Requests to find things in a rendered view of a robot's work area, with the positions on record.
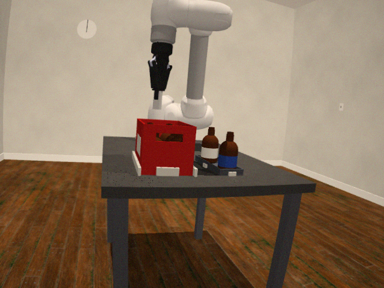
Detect red plastic crate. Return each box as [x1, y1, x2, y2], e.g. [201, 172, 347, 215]
[136, 119, 197, 176]

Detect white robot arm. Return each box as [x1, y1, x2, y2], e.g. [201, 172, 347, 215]
[148, 0, 233, 130]

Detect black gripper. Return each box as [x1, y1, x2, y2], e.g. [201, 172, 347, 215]
[148, 42, 173, 110]

